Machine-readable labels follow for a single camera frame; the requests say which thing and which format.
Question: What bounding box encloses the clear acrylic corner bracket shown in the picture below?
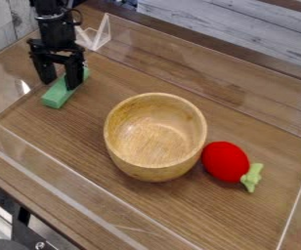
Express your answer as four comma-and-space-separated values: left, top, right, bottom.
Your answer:
76, 14, 111, 52

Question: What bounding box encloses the green rectangular block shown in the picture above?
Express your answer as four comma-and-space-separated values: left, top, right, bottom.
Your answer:
40, 75, 76, 109

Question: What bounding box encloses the brown wooden bowl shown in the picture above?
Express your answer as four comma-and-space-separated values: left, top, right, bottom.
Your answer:
103, 93, 209, 183

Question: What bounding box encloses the red plush strawberry toy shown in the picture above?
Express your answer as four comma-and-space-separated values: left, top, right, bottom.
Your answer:
202, 142, 265, 193

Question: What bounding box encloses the black table leg bracket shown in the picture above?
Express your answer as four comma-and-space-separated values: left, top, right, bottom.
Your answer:
11, 206, 71, 250

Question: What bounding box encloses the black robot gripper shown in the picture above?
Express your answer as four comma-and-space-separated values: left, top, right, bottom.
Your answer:
27, 11, 84, 91

